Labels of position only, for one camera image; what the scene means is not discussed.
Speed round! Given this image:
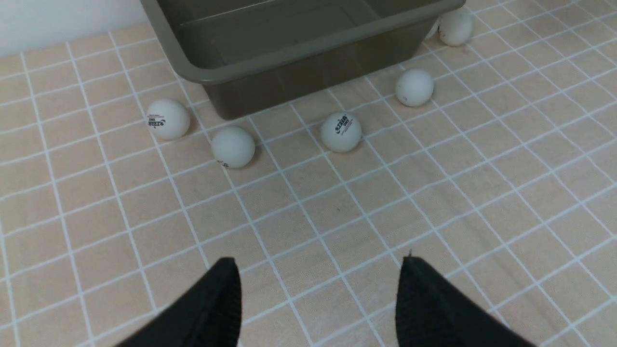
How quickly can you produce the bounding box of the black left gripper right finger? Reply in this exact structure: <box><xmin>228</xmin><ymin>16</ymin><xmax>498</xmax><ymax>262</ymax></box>
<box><xmin>395</xmin><ymin>255</ymin><xmax>534</xmax><ymax>347</ymax></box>

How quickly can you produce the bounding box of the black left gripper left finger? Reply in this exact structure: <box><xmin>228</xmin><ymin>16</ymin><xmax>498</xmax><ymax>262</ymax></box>
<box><xmin>117</xmin><ymin>257</ymin><xmax>242</xmax><ymax>347</ymax></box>

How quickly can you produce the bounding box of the plain white ball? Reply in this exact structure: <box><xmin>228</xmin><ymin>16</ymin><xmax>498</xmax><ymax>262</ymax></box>
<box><xmin>211</xmin><ymin>126</ymin><xmax>256</xmax><ymax>169</ymax></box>

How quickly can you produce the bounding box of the white ball logo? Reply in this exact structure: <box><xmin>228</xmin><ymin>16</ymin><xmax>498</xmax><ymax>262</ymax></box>
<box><xmin>320</xmin><ymin>112</ymin><xmax>362</xmax><ymax>152</ymax></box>

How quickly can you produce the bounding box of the olive green plastic bin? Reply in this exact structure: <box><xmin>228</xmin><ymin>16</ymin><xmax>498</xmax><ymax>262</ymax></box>
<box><xmin>141</xmin><ymin>0</ymin><xmax>465</xmax><ymax>120</ymax></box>

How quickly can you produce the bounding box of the checkered beige tablecloth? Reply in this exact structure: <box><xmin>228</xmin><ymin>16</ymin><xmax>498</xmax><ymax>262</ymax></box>
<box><xmin>0</xmin><ymin>0</ymin><xmax>617</xmax><ymax>347</ymax></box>

